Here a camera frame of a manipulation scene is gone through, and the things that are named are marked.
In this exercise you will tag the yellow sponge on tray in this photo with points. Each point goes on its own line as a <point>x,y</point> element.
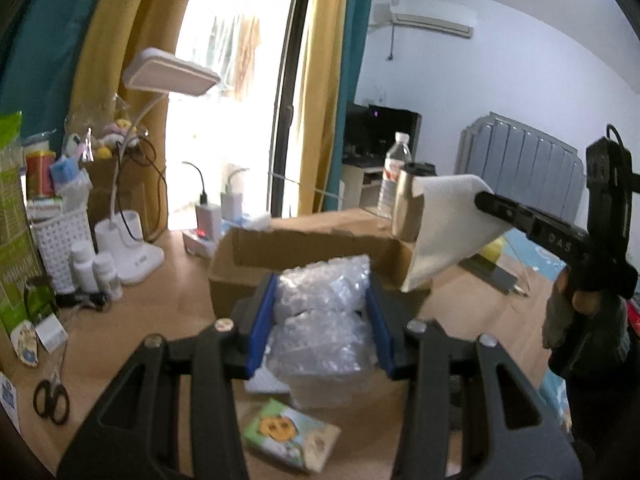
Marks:
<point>493,251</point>

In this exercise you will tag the white pill bottle rear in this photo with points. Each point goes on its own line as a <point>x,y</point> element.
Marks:
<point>82,254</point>

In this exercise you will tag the white desk lamp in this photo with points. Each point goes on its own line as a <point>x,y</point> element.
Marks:
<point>120,234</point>

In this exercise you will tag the black handled scissors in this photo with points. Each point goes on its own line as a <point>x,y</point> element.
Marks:
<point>51,401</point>

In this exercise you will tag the teal curtain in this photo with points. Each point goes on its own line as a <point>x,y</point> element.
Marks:
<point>354,35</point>

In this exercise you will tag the clear plastic water bottle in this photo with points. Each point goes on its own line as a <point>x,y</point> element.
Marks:
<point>397,157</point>

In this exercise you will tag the white charger with black cable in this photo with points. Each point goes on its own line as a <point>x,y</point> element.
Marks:
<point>208,215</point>

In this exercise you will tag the white power strip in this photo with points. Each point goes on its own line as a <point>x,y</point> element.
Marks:
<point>196,245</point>

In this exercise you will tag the red metal can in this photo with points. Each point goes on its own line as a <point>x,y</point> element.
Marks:
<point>38,177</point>

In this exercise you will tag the grey padded headboard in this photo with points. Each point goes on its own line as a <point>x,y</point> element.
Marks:
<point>524,164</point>

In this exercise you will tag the white wall air conditioner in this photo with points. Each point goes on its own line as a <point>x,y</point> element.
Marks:
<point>435,15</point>

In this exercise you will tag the white lattice plastic basket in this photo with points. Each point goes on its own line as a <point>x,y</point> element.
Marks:
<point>54,239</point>

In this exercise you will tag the white pill bottle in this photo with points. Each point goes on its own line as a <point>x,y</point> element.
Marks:
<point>106,276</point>
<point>82,254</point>

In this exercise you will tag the green snack package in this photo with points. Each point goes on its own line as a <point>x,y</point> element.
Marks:
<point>26,294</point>

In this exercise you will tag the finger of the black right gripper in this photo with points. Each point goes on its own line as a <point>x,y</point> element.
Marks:
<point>569,243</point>

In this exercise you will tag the white pill bottle front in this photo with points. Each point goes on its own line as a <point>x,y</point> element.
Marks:
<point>106,276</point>

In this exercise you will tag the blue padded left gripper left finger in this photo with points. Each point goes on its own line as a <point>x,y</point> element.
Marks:
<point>253,321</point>

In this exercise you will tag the white paper towel sheet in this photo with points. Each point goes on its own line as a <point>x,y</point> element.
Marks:
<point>452,228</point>

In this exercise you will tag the yellow curtain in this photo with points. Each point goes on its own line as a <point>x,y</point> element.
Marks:
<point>322,71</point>

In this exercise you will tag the stainless steel tumbler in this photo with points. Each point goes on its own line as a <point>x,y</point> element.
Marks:
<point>408,208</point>

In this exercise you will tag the clear bubble wrap bundle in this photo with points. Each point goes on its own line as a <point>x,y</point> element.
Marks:
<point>321,345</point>

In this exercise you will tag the black monitor on shelf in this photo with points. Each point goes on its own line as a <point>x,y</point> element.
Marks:
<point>370,133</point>

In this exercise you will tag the cartoon printed tissue pack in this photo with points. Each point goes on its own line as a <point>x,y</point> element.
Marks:
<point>291,437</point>

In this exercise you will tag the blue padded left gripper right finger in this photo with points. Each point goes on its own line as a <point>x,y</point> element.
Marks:
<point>388,315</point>

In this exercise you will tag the brown cardboard box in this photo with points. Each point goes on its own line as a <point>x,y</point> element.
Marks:
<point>243,257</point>

